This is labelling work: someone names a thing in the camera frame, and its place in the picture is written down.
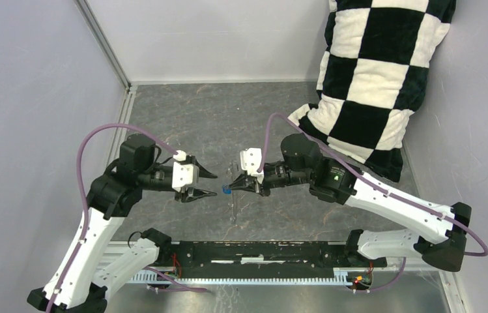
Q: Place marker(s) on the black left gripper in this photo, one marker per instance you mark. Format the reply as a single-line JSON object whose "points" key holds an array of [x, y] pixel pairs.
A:
{"points": [[192, 194]]}

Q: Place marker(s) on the black white checkered pillow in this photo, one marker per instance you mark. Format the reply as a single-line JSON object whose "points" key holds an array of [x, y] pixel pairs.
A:
{"points": [[373, 77]]}

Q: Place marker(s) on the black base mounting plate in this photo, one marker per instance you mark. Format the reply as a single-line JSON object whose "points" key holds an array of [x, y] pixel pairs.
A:
{"points": [[261, 259]]}

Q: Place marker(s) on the aluminium frame rail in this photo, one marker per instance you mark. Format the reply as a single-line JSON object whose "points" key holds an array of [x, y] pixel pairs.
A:
{"points": [[101, 39]]}

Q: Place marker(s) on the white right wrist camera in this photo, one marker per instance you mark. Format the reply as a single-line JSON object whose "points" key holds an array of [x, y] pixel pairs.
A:
{"points": [[250, 160]]}

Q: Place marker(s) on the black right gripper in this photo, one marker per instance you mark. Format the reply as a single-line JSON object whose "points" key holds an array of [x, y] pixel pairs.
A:
{"points": [[244, 182]]}

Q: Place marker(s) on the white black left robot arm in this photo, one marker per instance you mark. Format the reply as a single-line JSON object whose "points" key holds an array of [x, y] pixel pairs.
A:
{"points": [[77, 285]]}

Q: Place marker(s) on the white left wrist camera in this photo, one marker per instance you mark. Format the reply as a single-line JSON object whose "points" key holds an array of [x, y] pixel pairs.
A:
{"points": [[185, 171]]}

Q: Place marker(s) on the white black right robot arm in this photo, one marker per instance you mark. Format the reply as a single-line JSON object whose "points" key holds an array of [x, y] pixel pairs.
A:
{"points": [[431, 232]]}

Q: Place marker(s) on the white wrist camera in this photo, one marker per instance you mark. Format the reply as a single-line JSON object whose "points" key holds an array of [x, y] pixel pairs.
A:
{"points": [[250, 160], [185, 171]]}

